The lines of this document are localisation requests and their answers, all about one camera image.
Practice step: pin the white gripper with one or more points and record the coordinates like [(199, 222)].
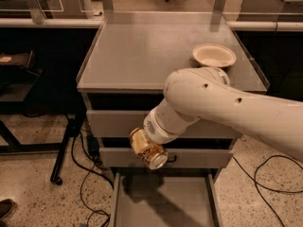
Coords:
[(153, 129)]

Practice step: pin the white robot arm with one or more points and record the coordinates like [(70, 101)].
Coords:
[(193, 94)]

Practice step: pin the middle grey drawer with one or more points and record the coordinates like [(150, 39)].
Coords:
[(178, 158)]

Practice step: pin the grey drawer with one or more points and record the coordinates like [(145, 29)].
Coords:
[(164, 200), (178, 158), (121, 123)]

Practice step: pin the top grey drawer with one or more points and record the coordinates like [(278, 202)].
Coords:
[(121, 123)]

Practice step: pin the bottom grey drawer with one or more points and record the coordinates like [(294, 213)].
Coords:
[(164, 200)]

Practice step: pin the grey drawer cabinet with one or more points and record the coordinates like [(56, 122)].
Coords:
[(132, 55)]

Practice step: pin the dark shoe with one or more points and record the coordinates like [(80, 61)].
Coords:
[(6, 206)]

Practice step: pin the black table frame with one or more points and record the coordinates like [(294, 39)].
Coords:
[(18, 78)]

